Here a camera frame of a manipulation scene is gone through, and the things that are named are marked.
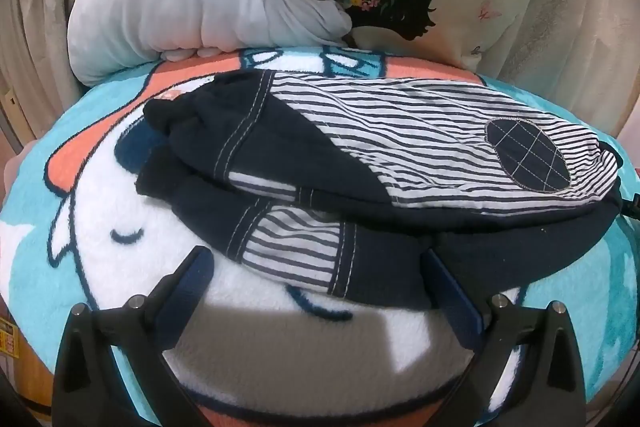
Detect teal cartoon printed blanket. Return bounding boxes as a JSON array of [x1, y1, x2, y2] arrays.
[[0, 47, 640, 427]]

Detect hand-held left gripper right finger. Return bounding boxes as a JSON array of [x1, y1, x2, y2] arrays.
[[421, 249, 587, 427]]

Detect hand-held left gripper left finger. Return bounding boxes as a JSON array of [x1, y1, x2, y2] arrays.
[[52, 248, 214, 427]]

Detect navy striped pants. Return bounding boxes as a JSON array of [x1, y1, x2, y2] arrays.
[[136, 69, 626, 311]]

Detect grey plush pillow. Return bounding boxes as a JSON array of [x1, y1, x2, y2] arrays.
[[67, 0, 354, 88]]

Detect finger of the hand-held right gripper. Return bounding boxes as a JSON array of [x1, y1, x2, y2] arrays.
[[620, 192, 640, 221]]

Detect cardboard box with yellow label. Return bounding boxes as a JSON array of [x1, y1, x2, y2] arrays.
[[0, 307, 57, 414]]

